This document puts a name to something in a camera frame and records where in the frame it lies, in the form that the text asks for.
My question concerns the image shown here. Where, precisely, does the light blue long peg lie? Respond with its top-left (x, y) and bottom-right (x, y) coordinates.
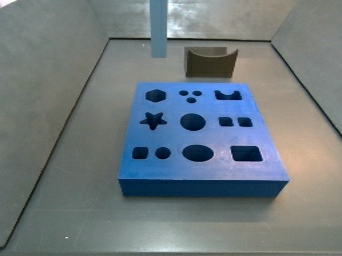
top-left (150, 0), bottom-right (169, 58)

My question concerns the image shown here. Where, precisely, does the blue shape-sorting block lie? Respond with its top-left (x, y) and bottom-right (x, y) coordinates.
top-left (118, 82), bottom-right (290, 198)

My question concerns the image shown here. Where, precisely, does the dark curved holder block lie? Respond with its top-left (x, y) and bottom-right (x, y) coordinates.
top-left (185, 47), bottom-right (240, 78)

